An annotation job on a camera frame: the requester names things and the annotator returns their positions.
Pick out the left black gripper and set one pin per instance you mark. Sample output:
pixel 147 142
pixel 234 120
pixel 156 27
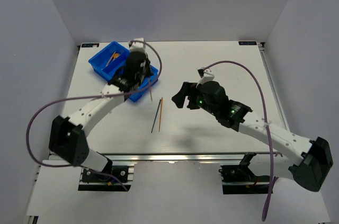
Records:
pixel 148 72

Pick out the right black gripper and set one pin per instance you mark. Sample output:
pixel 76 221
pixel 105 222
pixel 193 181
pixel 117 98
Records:
pixel 185 90

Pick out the orange chopstick crossing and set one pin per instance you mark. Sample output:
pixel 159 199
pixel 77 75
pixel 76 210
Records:
pixel 149 88

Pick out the orange chopstick long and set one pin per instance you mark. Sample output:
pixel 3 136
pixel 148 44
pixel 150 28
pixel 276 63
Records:
pixel 160 114

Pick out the dark green chopstick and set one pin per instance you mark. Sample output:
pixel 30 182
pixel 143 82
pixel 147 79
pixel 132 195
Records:
pixel 156 114

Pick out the orange spoon small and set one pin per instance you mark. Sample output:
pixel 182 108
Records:
pixel 115 56

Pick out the orange spoon large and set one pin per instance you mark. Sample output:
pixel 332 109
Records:
pixel 109 61

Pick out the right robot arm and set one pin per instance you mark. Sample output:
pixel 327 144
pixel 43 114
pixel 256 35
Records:
pixel 311 159

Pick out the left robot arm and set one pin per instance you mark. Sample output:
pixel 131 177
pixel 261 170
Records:
pixel 68 138

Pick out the blue divided plastic tray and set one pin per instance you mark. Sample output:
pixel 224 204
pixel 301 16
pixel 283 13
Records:
pixel 98 63

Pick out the right table logo sticker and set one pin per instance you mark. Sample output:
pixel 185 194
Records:
pixel 247 43

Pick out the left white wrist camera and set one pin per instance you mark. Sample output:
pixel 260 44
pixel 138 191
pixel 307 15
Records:
pixel 137 45

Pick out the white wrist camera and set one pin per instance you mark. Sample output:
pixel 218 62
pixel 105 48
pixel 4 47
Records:
pixel 137 45
pixel 206 75

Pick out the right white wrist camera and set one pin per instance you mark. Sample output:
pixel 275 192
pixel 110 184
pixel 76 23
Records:
pixel 206 75

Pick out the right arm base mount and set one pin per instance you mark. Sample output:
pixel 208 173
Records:
pixel 239 179

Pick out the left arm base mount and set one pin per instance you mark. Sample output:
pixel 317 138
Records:
pixel 120 179

